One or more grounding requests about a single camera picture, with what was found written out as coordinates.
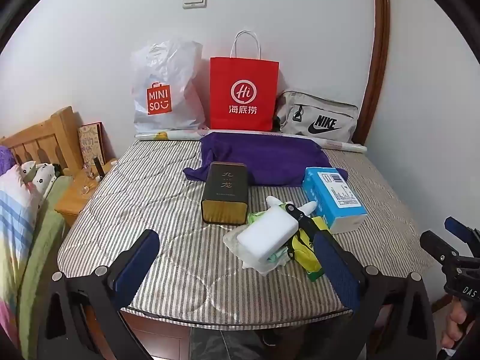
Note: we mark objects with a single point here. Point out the grey sling bag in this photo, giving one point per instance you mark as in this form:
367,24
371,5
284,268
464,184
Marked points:
330,112

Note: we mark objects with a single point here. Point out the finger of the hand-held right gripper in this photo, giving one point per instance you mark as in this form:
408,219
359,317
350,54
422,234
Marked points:
437,245
459,228

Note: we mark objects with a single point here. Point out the wooden nightstand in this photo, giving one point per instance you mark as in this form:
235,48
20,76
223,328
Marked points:
71,202

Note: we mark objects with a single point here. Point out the green blanket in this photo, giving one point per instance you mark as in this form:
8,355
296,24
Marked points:
41,255

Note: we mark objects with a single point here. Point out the white plastic shopping bag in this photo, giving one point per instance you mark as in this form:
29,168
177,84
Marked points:
168,67

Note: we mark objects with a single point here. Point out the green tissue pack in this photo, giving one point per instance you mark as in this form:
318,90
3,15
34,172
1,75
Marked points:
254,218

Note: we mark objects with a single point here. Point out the patterned book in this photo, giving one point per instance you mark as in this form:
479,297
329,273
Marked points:
92,142

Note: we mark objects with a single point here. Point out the purple towel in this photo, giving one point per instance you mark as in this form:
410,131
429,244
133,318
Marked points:
262,153

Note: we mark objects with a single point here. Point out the striped mattress pad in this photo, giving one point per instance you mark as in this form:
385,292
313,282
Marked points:
150,195

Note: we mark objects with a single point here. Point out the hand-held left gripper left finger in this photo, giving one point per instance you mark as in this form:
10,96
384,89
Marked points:
137,266

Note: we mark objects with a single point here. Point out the colourful striped blanket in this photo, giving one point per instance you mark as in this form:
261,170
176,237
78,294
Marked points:
15,225

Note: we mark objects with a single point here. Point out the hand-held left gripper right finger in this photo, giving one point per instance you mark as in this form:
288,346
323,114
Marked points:
335,270

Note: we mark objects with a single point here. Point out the person's right hand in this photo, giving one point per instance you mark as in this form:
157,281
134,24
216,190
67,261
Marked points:
452,328

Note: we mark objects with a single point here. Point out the clear plastic bag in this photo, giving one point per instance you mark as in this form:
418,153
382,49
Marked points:
234,242

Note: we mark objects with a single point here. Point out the blue cardboard box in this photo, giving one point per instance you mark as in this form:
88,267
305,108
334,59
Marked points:
322,198

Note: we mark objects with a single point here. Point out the white and green glove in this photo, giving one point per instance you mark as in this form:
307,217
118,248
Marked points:
309,208

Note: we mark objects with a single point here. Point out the white sponge block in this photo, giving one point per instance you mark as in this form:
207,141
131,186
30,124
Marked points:
266,232

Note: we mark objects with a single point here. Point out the polka dot pillow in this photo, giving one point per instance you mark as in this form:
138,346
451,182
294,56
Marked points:
41,176

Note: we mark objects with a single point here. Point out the wooden door frame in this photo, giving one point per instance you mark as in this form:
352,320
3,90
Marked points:
378,45

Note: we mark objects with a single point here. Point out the rolled printed paper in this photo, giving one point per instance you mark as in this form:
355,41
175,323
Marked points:
165,135

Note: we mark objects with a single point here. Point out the green packet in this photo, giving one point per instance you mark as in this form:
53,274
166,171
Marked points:
315,274

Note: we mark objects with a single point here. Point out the red paper bag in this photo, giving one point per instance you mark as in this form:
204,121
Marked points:
243,75

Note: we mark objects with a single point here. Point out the black upright object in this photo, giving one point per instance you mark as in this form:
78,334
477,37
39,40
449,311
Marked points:
98,168

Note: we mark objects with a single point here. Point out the yellow zip pouch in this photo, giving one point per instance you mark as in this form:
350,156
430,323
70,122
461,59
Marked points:
303,249

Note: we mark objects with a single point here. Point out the wooden headboard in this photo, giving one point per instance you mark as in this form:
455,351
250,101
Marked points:
41,135

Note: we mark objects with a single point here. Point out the dark tin box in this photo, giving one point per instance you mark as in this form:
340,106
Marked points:
225,183

